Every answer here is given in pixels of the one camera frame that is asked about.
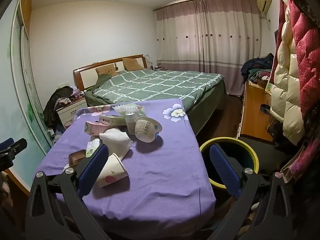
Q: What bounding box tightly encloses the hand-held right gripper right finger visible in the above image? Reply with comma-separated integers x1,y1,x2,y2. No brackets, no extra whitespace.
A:
209,144,294,240

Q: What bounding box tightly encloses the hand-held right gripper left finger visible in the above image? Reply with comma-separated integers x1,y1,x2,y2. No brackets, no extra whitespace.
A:
25,144,110,240

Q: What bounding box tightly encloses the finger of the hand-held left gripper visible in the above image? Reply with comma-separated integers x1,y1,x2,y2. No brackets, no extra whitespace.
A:
0,137,28,157

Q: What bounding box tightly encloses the green white packet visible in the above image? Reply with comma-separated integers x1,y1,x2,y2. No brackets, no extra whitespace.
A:
86,138,102,158

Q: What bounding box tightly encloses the small brown tin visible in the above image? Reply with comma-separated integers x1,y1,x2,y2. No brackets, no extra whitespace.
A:
68,149,87,167

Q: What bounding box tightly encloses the white paper cup red print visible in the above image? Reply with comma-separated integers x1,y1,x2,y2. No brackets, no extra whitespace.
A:
96,153,130,188

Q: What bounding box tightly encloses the yellow-rimmed dark blue bin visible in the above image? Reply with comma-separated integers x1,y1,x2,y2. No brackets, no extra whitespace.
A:
199,137,259,189

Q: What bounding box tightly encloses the white tissue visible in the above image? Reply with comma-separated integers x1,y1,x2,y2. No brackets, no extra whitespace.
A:
99,128,133,161

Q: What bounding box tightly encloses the pink carton box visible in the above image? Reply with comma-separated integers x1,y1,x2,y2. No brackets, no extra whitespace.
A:
84,121,107,137

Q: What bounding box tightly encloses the beige green medicine box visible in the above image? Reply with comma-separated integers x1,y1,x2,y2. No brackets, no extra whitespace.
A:
99,115,128,126

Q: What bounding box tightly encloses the white pill bottle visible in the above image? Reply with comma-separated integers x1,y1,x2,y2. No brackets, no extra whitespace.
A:
125,112,138,135

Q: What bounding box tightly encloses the white plastic yogurt tub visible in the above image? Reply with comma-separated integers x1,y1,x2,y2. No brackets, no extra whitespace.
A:
134,116,162,143

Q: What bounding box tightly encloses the wardrobe with sliding doors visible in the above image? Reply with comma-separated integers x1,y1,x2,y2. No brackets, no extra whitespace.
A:
0,0,54,195

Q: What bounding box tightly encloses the dark jacket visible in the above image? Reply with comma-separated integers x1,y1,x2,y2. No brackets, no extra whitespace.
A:
43,85,73,130

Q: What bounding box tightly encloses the white nightstand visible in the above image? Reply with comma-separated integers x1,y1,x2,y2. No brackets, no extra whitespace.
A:
56,97,88,130

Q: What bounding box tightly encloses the purple floral cloth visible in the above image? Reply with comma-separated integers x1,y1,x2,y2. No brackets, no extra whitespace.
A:
36,99,217,228

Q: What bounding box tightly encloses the dark brown bag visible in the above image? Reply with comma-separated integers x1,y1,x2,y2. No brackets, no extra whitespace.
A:
266,119,284,140

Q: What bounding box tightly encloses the pink patterned cloth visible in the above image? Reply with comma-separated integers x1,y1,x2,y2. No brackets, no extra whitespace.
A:
60,87,85,105

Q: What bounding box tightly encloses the pink floral bag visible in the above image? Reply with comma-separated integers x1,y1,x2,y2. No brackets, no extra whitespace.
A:
280,140,318,183

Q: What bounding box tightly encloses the brown pillow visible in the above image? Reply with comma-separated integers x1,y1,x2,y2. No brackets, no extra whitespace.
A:
95,64,118,77
122,57,144,71

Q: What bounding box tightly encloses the bed with green plaid duvet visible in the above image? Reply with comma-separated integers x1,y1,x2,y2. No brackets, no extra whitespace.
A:
73,54,227,135

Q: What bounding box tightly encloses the pile of clothes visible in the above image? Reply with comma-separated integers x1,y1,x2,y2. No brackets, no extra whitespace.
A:
241,53,275,85

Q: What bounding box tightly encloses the white puffer jacket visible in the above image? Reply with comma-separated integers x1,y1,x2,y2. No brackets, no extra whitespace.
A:
269,0,307,145

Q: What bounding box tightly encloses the pink and white curtain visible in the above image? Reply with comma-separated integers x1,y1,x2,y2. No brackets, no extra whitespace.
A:
153,0,262,96

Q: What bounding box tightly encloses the blue strap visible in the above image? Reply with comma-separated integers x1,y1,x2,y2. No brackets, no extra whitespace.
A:
260,104,272,117

